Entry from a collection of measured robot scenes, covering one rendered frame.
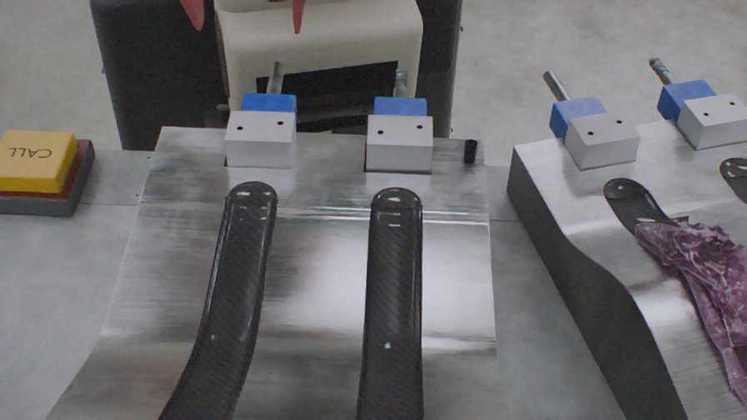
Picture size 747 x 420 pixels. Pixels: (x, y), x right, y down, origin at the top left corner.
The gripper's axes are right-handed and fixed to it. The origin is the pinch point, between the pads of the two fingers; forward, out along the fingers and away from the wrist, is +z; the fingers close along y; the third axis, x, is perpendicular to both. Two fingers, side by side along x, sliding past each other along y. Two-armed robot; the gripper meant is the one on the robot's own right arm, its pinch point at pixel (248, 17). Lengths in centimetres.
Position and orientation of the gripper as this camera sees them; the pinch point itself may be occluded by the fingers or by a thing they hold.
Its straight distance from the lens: 67.5
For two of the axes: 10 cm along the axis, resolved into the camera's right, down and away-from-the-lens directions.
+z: -0.3, 7.3, 6.8
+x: 0.2, -6.8, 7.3
